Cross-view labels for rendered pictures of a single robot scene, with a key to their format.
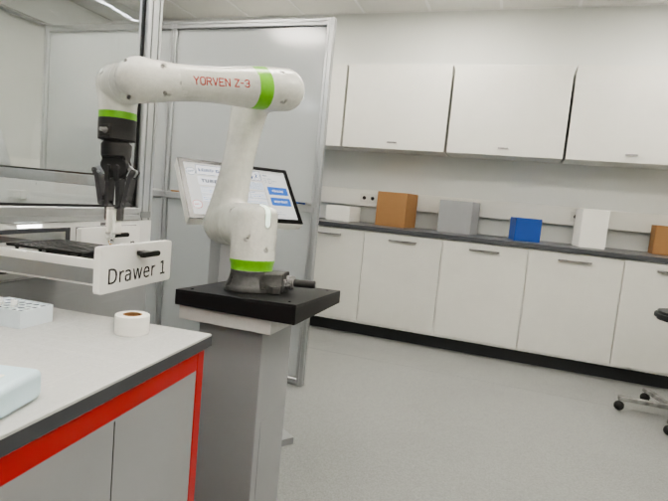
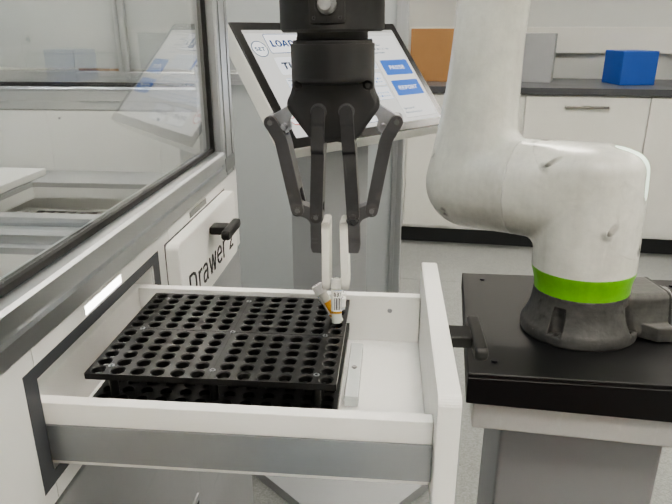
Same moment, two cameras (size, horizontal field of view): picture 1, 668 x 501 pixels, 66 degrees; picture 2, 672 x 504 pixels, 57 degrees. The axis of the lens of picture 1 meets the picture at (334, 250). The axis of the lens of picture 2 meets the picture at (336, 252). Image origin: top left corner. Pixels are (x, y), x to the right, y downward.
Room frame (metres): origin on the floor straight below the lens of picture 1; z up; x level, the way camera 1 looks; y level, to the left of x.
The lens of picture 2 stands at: (0.77, 0.67, 1.18)
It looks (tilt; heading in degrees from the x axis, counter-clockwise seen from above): 20 degrees down; 351
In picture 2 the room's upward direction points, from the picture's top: straight up
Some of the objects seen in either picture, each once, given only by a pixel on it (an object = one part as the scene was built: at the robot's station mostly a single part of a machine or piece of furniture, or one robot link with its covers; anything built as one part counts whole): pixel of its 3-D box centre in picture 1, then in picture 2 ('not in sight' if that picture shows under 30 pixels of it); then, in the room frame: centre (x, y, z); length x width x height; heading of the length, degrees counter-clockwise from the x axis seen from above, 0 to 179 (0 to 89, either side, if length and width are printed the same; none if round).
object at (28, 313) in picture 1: (14, 312); not in sight; (1.08, 0.67, 0.78); 0.12 x 0.08 x 0.04; 74
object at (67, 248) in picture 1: (69, 256); (234, 359); (1.33, 0.69, 0.87); 0.22 x 0.18 x 0.06; 76
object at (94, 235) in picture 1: (109, 243); (207, 248); (1.66, 0.73, 0.87); 0.29 x 0.02 x 0.11; 166
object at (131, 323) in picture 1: (131, 323); not in sight; (1.07, 0.42, 0.78); 0.07 x 0.07 x 0.04
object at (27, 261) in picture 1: (66, 258); (226, 363); (1.33, 0.70, 0.86); 0.40 x 0.26 x 0.06; 76
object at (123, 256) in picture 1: (136, 264); (434, 364); (1.28, 0.49, 0.87); 0.29 x 0.02 x 0.11; 166
